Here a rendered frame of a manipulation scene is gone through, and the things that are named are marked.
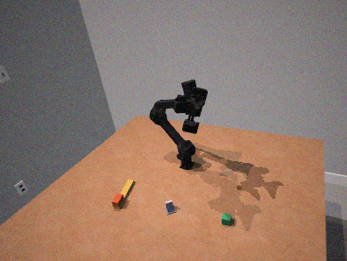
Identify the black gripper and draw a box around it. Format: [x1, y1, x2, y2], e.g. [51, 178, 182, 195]
[182, 87, 208, 134]

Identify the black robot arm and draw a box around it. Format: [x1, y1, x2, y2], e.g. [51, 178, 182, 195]
[149, 80, 196, 170]

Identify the small green block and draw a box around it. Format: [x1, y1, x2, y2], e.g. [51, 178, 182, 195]
[222, 213, 231, 226]

